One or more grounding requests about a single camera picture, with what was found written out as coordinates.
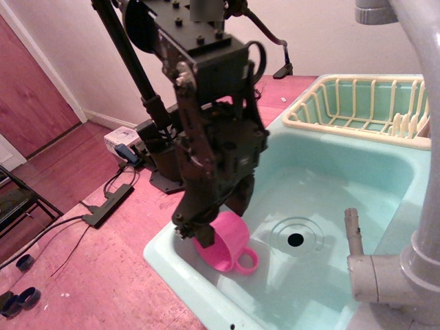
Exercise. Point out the blue adapter plug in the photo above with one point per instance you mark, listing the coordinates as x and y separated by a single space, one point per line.
127 154

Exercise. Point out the black metal chair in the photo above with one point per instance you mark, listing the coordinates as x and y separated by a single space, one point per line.
21 202

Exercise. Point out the white cardboard box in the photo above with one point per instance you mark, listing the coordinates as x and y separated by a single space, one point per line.
122 135

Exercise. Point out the black USB hub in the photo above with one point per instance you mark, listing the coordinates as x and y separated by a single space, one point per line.
99 215

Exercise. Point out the cream dish drying rack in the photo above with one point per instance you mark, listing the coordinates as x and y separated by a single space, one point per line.
392 109

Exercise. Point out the pink plastic cup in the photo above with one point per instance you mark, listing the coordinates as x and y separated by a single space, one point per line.
231 238

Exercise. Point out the light green sink basin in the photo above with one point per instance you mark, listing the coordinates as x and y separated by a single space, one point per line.
305 183

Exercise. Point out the grey PVC pipe faucet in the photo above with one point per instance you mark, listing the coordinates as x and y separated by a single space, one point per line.
397 287

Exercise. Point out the red wooden door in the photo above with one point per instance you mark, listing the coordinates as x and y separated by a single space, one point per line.
33 112

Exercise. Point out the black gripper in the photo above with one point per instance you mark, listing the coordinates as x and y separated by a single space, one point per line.
216 175

